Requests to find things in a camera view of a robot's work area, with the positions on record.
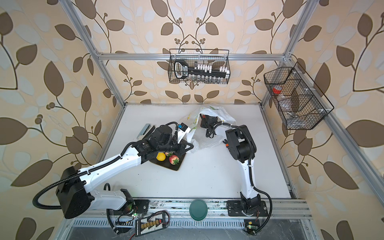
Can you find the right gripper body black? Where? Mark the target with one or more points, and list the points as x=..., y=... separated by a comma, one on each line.
x=204, y=123

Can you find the white plastic bag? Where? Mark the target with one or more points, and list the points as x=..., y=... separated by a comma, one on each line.
x=197, y=136

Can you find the black tool in basket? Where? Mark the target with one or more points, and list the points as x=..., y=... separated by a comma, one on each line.
x=182, y=70

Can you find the green round lid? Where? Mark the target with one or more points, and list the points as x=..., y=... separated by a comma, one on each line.
x=198, y=210

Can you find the black wire basket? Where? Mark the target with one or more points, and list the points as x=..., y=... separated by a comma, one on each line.
x=215, y=57
x=302, y=105

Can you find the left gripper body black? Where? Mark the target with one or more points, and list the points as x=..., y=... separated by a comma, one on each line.
x=171, y=145

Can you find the small circuit board right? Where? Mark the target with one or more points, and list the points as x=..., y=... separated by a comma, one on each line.
x=251, y=226

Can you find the grey black stapler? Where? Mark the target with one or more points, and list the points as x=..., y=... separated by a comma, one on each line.
x=147, y=129

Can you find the back black wire basket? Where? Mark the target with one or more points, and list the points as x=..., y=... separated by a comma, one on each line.
x=215, y=57

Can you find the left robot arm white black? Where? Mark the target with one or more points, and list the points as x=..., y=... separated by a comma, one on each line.
x=76, y=192

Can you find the black square tray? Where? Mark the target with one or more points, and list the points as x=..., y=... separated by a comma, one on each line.
x=167, y=164

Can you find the red fake strawberry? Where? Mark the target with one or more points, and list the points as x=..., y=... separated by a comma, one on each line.
x=174, y=160

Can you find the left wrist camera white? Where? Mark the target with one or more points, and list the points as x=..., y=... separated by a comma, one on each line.
x=182, y=130

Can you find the red capped bottle in basket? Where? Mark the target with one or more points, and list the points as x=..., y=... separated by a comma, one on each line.
x=277, y=90

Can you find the right black wire basket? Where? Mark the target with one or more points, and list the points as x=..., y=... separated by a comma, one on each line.
x=302, y=105

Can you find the yellow fake pear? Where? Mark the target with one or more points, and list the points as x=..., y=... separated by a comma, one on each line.
x=161, y=157

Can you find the orange grey cutting pliers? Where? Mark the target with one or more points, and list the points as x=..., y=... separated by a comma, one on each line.
x=226, y=143

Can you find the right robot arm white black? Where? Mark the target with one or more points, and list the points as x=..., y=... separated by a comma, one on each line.
x=238, y=140

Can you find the black charging board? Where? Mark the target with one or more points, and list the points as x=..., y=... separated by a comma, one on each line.
x=147, y=226

